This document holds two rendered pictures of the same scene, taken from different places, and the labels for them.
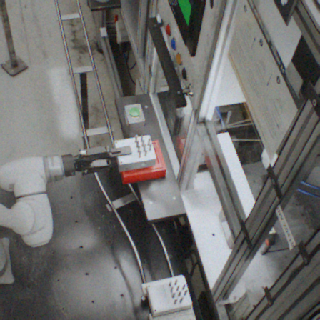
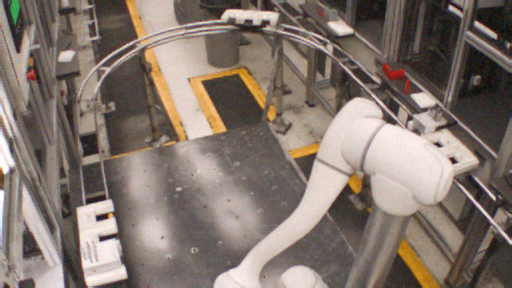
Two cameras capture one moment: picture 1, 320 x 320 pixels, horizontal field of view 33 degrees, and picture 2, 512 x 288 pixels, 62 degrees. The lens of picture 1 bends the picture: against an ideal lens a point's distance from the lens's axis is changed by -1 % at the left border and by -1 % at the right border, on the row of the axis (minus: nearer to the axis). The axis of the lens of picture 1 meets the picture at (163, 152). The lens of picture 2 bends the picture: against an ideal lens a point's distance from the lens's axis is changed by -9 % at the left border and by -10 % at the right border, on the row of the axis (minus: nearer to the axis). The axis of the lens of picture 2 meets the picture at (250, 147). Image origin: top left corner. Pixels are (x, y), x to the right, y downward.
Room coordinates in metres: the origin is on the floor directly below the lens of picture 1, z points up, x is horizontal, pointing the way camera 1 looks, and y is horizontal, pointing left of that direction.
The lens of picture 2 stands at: (1.47, 0.50, 2.14)
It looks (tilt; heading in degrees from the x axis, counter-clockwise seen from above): 39 degrees down; 184
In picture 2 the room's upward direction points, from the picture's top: 2 degrees counter-clockwise
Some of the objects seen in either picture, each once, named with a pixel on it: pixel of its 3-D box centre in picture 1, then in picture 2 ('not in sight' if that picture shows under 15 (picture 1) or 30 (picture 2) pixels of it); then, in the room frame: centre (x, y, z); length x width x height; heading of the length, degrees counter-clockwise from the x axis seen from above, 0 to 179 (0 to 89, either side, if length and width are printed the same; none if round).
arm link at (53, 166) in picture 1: (54, 168); not in sight; (0.89, 0.35, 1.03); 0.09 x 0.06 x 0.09; 23
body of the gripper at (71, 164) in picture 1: (76, 163); not in sight; (0.91, 0.28, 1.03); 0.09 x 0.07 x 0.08; 113
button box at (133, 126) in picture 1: (136, 121); not in sight; (1.17, 0.12, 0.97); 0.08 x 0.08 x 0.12; 23
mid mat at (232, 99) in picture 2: not in sight; (233, 100); (-1.74, 0.13, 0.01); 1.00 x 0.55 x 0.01; 23
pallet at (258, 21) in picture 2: not in sight; (250, 20); (-1.47, 0.30, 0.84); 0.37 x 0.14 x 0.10; 81
